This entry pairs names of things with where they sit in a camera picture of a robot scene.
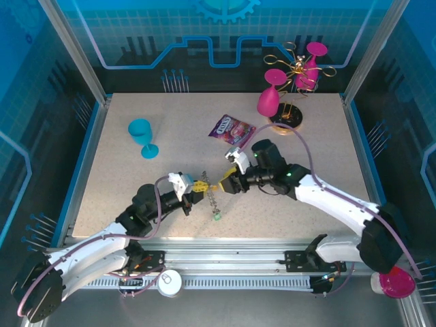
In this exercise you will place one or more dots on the metal keyring strip with rings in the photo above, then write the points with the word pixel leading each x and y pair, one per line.
pixel 212 201

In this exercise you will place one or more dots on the green key tag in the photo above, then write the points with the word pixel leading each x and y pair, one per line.
pixel 217 216

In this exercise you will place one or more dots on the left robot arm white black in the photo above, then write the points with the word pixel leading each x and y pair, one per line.
pixel 92 248

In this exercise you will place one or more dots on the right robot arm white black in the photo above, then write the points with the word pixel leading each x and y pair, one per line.
pixel 334 201

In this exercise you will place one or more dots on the purple candy bag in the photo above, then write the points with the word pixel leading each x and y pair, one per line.
pixel 231 133

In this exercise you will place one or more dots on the pink plastic goblet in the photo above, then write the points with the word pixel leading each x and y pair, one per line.
pixel 311 68
pixel 269 100

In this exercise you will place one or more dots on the blue plastic goblet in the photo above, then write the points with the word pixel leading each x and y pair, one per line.
pixel 139 133

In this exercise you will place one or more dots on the white round cap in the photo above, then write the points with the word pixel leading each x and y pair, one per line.
pixel 169 282

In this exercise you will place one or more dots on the white plastic cup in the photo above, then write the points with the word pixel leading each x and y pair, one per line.
pixel 375 282

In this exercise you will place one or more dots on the pink plastic bowl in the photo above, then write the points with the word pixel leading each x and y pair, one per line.
pixel 396 284

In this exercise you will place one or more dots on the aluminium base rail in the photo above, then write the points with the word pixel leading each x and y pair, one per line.
pixel 221 255

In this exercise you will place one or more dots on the aluminium frame side beam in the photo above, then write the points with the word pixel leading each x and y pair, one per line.
pixel 361 153
pixel 91 143

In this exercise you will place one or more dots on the aluminium frame post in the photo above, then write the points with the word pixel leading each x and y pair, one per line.
pixel 76 51
pixel 374 51

